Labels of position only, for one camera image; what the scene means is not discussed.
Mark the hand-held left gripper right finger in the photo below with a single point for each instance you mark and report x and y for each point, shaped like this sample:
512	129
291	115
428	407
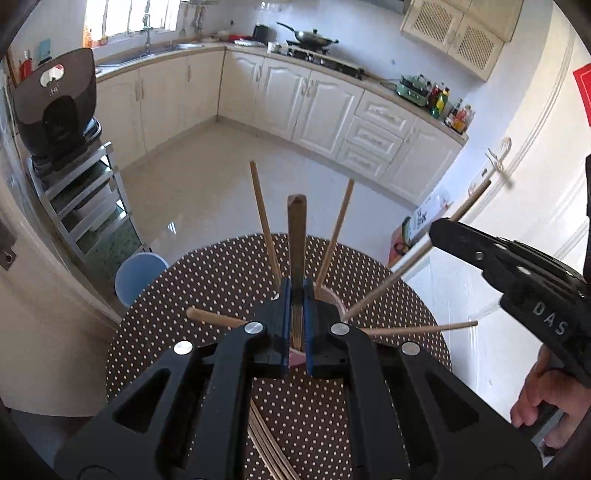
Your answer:
310	337

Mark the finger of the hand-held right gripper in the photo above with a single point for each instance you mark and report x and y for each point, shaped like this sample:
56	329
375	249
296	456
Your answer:
461	244

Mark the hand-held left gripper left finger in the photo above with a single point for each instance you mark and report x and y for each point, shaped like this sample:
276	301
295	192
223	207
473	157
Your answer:
285	332

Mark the pink cup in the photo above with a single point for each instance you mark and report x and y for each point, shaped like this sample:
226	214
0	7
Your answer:
295	357

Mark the single wooden chopstick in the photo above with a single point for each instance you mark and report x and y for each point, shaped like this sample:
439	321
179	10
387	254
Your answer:
369	297
296	240

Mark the bunch of wooden chopsticks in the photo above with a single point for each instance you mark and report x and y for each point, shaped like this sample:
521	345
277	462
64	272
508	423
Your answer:
265	221

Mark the hanging kitchen utensils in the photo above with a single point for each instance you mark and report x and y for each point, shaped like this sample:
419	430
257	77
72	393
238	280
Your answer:
196	16

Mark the person's right hand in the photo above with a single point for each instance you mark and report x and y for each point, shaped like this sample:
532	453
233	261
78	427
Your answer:
531	392

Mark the printed cardboard box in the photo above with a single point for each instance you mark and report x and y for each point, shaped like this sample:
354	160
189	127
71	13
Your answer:
418	226

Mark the white door with moulding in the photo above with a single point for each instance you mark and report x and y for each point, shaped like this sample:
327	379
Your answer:
531	184

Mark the dark sauce bottle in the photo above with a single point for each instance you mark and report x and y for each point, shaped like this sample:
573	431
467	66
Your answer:
452	115

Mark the green bottle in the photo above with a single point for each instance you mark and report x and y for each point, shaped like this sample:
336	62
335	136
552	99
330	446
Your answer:
441	104

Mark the dark red bottle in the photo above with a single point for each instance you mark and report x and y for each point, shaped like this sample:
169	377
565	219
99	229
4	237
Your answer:
432	97

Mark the blue round stool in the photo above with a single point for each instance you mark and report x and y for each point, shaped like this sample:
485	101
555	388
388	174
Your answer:
138	281

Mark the green electric cooker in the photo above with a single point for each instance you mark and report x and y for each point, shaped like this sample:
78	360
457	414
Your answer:
413	91

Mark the black gas stove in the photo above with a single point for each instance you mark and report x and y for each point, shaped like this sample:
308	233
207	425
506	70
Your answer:
328	62

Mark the white base cabinets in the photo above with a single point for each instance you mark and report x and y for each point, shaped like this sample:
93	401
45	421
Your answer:
286	101

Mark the metal shelf rack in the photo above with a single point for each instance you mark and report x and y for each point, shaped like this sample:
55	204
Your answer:
78	203

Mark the steel wok with lid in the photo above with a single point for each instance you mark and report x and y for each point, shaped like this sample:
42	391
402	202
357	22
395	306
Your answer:
314	38

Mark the white mug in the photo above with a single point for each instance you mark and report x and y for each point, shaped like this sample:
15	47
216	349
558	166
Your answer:
274	47

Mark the white plate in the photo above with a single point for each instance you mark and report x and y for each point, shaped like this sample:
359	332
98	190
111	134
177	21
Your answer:
249	43

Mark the black kettle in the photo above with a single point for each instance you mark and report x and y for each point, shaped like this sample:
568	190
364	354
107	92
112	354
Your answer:
261	33

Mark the steel double sink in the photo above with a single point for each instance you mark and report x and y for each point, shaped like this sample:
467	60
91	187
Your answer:
147	53

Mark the black air fryer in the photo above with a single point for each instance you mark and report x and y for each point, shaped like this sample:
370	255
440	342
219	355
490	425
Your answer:
55	110

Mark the chrome faucet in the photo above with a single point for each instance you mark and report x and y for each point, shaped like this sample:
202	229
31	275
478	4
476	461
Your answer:
147	32

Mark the kitchen window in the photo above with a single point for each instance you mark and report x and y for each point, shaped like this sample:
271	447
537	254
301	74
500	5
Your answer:
134	16

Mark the small orange bottle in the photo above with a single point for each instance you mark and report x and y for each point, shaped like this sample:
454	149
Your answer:
88	37

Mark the red diamond wall poster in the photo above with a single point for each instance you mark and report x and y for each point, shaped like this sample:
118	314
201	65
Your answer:
584	92

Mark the white wall cabinets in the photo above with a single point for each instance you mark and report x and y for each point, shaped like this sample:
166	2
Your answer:
461	32

